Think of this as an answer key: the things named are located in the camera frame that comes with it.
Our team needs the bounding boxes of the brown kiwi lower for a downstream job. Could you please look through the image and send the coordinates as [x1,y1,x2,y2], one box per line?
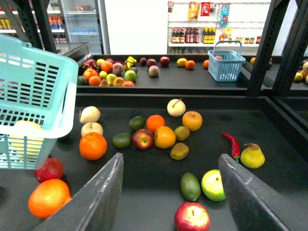
[170,142,189,160]

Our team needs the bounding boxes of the red apple front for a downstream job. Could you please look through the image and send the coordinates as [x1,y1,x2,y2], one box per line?
[174,202,210,231]

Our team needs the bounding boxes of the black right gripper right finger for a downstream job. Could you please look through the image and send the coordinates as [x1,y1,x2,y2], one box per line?
[218,154,308,231]

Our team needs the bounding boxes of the sauce bottles on wall shelf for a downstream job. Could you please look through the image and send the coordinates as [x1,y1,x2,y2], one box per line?
[170,27,216,44]

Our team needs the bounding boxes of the orange mango-like fruit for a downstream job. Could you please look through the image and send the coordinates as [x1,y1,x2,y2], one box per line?
[28,179,72,219]

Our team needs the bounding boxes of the white pear upper left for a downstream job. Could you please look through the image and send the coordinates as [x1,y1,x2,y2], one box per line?
[79,106,101,124]

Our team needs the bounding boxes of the white round pear back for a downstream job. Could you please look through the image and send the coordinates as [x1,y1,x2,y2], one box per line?
[167,98,186,117]

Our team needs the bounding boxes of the black shelf frame post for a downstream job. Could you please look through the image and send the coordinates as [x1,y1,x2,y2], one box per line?
[14,0,57,53]
[247,0,289,97]

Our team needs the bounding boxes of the pile of fruit far shelf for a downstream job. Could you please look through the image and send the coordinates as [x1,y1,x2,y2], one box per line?
[77,56,138,87]

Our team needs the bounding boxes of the yellow green pear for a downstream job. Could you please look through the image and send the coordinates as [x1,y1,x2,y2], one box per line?
[240,143,265,169]

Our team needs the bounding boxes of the green avocado front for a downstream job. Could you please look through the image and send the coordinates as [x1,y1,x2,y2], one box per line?
[180,172,201,202]

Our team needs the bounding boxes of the blue basket on far shelf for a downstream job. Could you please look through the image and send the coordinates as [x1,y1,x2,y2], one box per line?
[207,40,246,82]

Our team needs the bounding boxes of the red chili pepper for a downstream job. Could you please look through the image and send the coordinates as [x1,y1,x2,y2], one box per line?
[221,133,241,162]

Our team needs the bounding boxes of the glass door refrigerator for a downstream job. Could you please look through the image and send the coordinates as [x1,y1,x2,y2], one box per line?
[59,0,111,54]

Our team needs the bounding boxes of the small orange tangerine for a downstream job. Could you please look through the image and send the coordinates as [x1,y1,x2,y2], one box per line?
[146,115,165,132]

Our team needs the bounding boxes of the large orange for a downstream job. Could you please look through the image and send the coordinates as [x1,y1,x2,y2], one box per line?
[79,132,107,161]

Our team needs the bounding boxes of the red pomegranate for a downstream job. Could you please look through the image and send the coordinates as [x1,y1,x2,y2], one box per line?
[34,157,65,183]

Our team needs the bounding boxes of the light blue shopping basket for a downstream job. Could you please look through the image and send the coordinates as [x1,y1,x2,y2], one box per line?
[0,35,78,169]

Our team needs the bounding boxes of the large yellow lemon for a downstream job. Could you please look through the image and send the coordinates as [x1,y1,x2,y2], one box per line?
[9,120,44,159]

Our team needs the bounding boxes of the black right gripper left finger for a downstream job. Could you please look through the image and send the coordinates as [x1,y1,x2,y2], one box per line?
[34,153,124,231]

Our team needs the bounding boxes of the brown kiwi upper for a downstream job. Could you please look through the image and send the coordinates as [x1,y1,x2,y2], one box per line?
[174,126,190,141]

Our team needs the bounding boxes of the black shelf frame post left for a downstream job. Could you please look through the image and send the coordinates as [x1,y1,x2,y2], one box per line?
[14,0,57,53]

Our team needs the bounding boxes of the black shelf frame post right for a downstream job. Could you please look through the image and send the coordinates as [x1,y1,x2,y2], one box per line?
[247,0,289,97]

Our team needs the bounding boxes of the brown kiwi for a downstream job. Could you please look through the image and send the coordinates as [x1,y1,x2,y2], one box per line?
[170,142,189,160]
[174,126,190,141]

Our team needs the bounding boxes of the green apple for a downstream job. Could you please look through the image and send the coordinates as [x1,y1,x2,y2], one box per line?
[201,169,226,202]

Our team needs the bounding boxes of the green lime upper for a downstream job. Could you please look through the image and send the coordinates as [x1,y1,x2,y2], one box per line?
[129,115,146,131]

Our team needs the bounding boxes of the orange apple-shaped fruit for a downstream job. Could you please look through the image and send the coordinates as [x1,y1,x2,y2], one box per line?
[182,111,203,131]

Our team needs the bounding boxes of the red yellow apple centre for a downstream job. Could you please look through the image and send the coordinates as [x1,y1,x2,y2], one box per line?
[132,128,154,150]

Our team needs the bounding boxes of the white pear lower left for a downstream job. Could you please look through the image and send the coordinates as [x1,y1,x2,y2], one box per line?
[81,122,103,137]

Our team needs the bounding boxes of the orange yellow fruit centre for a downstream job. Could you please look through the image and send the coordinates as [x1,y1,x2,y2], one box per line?
[154,126,176,149]

